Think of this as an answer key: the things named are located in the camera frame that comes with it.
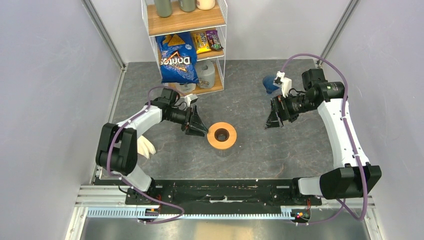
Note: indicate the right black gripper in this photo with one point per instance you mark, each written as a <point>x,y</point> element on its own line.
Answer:
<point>274,120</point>

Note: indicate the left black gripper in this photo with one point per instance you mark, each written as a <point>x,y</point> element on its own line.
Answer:
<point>197,127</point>

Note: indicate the round wooden dripper stand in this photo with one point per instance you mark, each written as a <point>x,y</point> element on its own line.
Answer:
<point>222,136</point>

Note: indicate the clear glass cup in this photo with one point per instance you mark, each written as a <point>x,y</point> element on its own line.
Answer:
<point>223,153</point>

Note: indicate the coffee filter paper pack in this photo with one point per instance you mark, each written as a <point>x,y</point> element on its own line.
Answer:
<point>145,148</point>

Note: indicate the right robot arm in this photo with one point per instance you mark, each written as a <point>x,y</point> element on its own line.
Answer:
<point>353,175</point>

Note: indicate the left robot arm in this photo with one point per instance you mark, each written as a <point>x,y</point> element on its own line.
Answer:
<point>122,144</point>

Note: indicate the white paper roll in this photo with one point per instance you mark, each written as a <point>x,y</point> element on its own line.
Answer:
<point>186,87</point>

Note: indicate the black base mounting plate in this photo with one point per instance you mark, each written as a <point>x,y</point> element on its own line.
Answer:
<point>220,197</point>

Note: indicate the blue Doritos chip bag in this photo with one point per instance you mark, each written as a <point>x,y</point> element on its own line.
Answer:
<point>177,58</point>

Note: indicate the yellow candy bag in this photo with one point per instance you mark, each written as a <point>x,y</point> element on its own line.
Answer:
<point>201,42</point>

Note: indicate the dark candy bag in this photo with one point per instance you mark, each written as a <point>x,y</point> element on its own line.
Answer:
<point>213,40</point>

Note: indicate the cream lotion bottle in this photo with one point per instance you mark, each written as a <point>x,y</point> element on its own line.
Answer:
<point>205,4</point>

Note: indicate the green pump bottle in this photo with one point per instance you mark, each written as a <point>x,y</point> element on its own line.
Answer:
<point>164,8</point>

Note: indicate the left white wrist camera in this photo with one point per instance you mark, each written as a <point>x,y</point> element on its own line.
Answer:
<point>190,99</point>

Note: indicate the right aluminium frame post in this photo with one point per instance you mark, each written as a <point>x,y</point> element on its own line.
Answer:
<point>348,12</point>

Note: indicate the aluminium frame post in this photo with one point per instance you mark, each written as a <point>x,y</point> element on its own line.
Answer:
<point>348,12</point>
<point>100,26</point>

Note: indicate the left aluminium frame post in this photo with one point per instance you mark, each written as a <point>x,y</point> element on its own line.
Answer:
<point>100,26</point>

